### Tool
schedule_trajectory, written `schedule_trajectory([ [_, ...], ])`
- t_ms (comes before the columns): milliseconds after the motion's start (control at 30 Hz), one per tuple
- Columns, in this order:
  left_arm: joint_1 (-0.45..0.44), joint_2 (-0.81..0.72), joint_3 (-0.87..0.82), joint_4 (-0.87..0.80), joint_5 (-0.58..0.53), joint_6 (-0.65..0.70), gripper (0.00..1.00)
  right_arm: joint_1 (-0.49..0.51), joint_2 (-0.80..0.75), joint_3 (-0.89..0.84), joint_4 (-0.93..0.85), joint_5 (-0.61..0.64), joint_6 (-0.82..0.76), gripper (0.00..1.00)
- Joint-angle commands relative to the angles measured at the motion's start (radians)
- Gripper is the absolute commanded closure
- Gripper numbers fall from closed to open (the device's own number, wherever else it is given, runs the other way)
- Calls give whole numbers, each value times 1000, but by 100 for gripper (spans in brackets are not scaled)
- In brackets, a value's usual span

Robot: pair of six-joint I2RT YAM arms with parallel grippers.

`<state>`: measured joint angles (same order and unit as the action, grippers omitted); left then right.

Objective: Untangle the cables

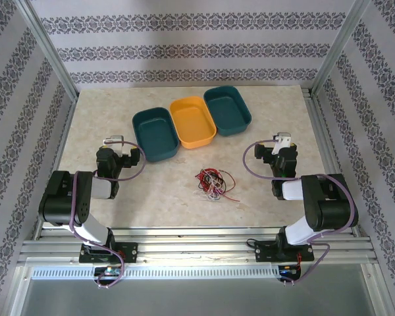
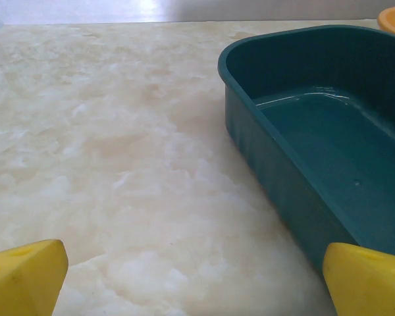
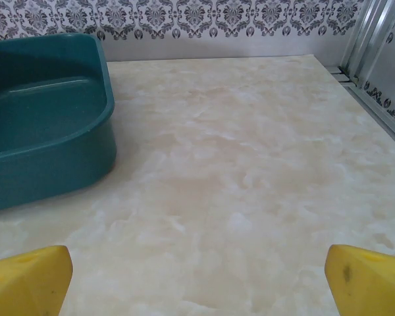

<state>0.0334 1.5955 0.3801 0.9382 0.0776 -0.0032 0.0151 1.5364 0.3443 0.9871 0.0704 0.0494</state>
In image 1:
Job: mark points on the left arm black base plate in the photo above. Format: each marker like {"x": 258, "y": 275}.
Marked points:
{"x": 130, "y": 251}

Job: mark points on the small circuit board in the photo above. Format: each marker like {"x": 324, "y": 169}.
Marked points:
{"x": 288, "y": 269}
{"x": 109, "y": 271}

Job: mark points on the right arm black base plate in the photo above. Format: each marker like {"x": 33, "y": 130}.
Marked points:
{"x": 265, "y": 253}

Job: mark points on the yellow plastic bin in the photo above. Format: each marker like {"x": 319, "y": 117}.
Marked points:
{"x": 192, "y": 123}

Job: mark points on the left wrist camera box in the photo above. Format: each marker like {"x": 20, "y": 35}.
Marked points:
{"x": 114, "y": 140}

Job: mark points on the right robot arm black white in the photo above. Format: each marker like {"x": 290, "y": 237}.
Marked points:
{"x": 332, "y": 210}

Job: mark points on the grey metal panel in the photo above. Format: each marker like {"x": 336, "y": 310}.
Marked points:
{"x": 197, "y": 299}

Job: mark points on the aluminium frame post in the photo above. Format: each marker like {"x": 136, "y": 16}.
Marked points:
{"x": 340, "y": 49}
{"x": 49, "y": 49}

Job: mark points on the aluminium side rail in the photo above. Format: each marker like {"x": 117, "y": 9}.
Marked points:
{"x": 62, "y": 141}
{"x": 321, "y": 131}

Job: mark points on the teal plastic bin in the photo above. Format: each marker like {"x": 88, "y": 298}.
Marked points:
{"x": 227, "y": 110}
{"x": 156, "y": 136}

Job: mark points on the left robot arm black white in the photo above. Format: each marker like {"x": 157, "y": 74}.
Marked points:
{"x": 66, "y": 204}

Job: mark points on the aluminium mounting rail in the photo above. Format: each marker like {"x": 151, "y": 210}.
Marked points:
{"x": 197, "y": 247}

